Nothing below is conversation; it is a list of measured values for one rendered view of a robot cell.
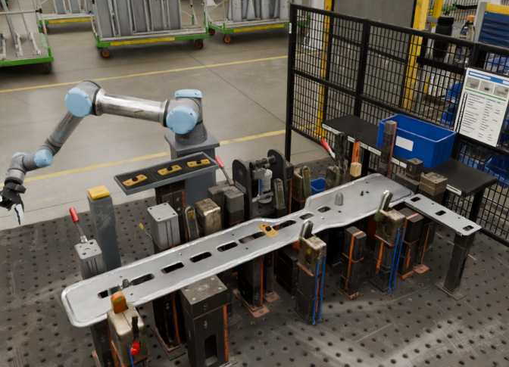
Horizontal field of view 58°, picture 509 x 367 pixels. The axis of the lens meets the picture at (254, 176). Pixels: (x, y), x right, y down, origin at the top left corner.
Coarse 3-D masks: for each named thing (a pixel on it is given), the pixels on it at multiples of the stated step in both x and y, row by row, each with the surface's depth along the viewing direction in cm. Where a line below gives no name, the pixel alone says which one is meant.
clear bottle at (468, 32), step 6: (468, 18) 198; (468, 24) 198; (462, 30) 200; (468, 30) 198; (474, 30) 199; (462, 36) 200; (468, 36) 199; (474, 36) 200; (462, 48) 202; (468, 48) 201; (456, 54) 205; (462, 54) 203; (468, 54) 203; (456, 60) 205; (462, 60) 204; (468, 60) 204
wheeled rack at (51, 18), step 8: (80, 0) 1015; (40, 16) 944; (48, 16) 950; (56, 16) 956; (64, 16) 943; (72, 16) 946; (80, 16) 952; (88, 16) 958; (112, 16) 967; (40, 24) 921
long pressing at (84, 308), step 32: (320, 192) 190; (352, 192) 191; (256, 224) 171; (320, 224) 171; (160, 256) 154; (192, 256) 154; (224, 256) 154; (256, 256) 155; (64, 288) 141; (96, 288) 141; (128, 288) 141; (160, 288) 141; (96, 320) 130
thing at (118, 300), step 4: (116, 292) 124; (120, 292) 124; (112, 296) 123; (116, 296) 123; (120, 296) 123; (124, 296) 124; (112, 300) 123; (116, 300) 123; (120, 300) 123; (124, 300) 124; (112, 304) 123; (116, 304) 123; (120, 304) 124; (124, 304) 125; (112, 308) 125; (116, 308) 124; (120, 308) 125; (124, 308) 126; (116, 312) 125; (120, 312) 126
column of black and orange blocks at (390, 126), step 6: (390, 120) 208; (384, 126) 208; (390, 126) 205; (384, 132) 209; (390, 132) 206; (384, 138) 210; (390, 138) 208; (384, 144) 211; (390, 144) 210; (384, 150) 212; (390, 150) 211; (384, 156) 213; (390, 156) 213; (384, 162) 214; (390, 162) 215; (384, 168) 215; (384, 174) 216
